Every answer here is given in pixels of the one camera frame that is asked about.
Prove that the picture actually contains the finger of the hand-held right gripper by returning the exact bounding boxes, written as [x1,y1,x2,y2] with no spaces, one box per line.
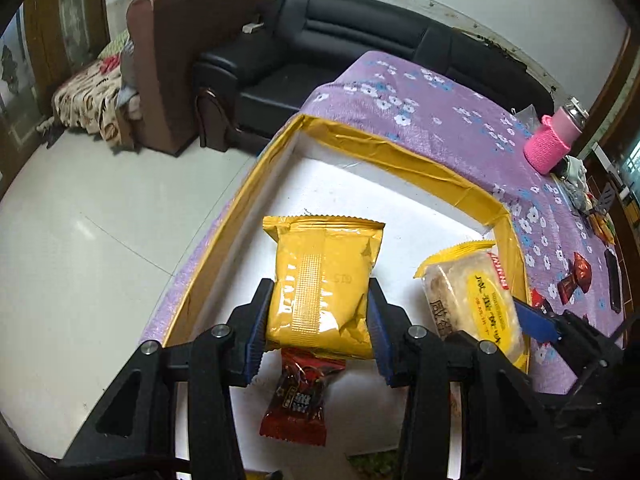
[512,297,626,401]

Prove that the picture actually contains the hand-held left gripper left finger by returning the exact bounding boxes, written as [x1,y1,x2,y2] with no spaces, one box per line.
[62,277,276,480]

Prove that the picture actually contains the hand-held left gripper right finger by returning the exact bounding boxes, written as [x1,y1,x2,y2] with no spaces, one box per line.
[367,277,556,480]

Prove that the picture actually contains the cracker packet with yellow label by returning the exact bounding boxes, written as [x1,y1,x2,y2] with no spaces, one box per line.
[413,240,528,368]

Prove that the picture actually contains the plain yellow snack packet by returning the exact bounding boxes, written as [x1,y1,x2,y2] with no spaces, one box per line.
[262,214,386,361]

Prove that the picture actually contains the red candy packet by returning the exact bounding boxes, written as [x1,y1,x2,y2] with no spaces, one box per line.
[259,347,347,447]

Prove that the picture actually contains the green pea packet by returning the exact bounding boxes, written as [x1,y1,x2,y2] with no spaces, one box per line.
[347,452,401,480]

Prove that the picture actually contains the yellow cardboard box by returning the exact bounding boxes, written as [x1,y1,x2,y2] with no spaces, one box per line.
[162,114,531,480]

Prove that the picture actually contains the dark red snack packet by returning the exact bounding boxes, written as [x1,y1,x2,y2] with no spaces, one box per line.
[530,287,553,316]

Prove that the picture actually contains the dark brown snack packet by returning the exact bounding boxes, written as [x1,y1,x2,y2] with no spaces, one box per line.
[556,272,581,306]

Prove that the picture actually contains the reddish brown snack packet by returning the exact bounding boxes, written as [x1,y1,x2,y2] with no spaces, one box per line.
[570,252,593,293]

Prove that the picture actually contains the black smartphone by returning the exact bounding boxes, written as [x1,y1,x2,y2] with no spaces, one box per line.
[603,247,622,313]

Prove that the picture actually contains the orange snack packet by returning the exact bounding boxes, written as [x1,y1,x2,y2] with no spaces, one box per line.
[587,210,617,246]

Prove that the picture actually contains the clear plastic bag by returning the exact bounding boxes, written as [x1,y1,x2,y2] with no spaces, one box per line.
[567,182,596,213]

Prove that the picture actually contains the white cloth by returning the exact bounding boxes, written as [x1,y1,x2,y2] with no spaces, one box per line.
[560,157,588,186]

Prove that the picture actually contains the pink bottle with knitted sleeve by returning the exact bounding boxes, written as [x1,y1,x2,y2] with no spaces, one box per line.
[523,96,587,175]

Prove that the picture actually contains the dark slippers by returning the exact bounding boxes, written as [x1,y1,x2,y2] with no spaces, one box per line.
[44,119,67,149]

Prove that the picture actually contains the brown armchair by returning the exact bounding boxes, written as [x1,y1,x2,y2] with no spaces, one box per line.
[125,0,278,157]

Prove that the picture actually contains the floral printed blanket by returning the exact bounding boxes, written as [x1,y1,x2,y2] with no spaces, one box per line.
[52,57,141,148]

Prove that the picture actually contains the black leather sofa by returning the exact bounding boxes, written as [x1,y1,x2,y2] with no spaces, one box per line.
[192,0,556,148]

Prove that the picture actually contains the green and red pillow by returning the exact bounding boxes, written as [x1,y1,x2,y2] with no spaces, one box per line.
[99,30,132,72]

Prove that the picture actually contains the wooden cabinet with glass doors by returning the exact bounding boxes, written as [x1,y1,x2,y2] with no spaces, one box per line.
[0,0,108,186]

